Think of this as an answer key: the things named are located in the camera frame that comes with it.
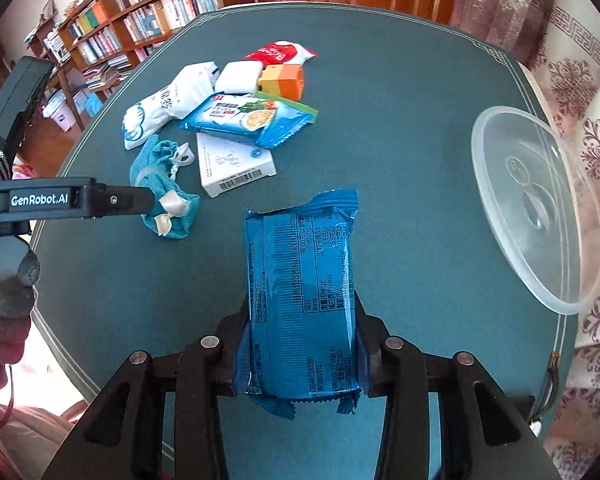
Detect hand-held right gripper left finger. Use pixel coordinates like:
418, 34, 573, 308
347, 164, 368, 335
42, 295, 253, 480

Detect white printed plastic packet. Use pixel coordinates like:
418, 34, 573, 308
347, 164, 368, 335
122, 61, 218, 152

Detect pink garment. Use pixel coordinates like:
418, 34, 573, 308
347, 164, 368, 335
0, 387, 87, 480

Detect clear plastic bowl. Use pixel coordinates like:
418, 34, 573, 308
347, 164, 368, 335
471, 106, 600, 316

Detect dark blue biscuit packet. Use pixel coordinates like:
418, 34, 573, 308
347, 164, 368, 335
232, 189, 363, 418

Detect rows of shelved books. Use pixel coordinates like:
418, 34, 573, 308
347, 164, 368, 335
30, 0, 221, 91

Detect light blue snack packet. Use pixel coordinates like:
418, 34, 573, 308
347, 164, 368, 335
179, 92, 315, 150

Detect white storage box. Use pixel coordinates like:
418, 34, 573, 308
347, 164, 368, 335
42, 91, 78, 133

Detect red snack packet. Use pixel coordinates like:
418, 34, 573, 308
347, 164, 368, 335
243, 40, 317, 67

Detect teal table cover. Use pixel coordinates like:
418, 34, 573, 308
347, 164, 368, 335
30, 2, 578, 480

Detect person's left hand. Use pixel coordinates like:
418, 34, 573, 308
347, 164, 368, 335
0, 251, 41, 395

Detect white medicine box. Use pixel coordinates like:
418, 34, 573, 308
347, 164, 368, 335
196, 132, 277, 198

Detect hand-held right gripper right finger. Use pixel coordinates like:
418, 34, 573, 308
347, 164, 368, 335
352, 292, 563, 480

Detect green packet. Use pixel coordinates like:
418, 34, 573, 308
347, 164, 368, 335
252, 91, 320, 123

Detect wooden bookshelf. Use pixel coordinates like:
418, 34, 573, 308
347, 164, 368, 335
25, 0, 226, 111

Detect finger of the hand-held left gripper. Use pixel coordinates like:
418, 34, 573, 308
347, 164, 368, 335
94, 184, 159, 219

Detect teal cloth pouch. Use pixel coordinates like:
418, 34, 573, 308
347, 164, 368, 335
129, 134, 201, 240

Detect patterned purple and white curtain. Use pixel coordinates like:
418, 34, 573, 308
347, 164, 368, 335
450, 0, 600, 480

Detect white sponge with dark stripe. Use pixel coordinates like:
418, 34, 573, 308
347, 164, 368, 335
214, 60, 264, 96

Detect orange and yellow toy block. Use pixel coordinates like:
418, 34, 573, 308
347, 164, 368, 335
258, 63, 305, 102

